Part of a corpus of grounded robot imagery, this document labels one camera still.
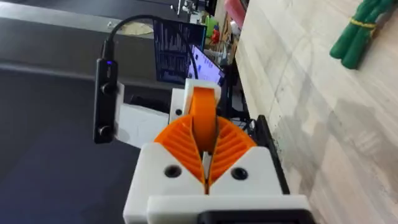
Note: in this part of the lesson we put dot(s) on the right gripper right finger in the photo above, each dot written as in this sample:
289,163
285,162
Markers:
248,165

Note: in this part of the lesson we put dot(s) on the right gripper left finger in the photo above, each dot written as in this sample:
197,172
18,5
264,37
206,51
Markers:
155,177

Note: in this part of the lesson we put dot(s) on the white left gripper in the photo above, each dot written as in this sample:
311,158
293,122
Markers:
140,124

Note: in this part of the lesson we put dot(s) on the green toy vegetable bundle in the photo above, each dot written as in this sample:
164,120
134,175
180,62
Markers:
357,34

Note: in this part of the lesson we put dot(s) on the open laptop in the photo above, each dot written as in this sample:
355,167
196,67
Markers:
205,67

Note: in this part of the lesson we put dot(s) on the dark computer monitor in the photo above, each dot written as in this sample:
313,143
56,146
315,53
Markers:
174,49

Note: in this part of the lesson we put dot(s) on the green plastic container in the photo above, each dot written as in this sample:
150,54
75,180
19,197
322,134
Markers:
211,26

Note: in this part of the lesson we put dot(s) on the pink foam roll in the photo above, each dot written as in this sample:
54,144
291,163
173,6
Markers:
234,12

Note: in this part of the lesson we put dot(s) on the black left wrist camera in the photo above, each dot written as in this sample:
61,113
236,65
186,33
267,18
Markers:
105,102

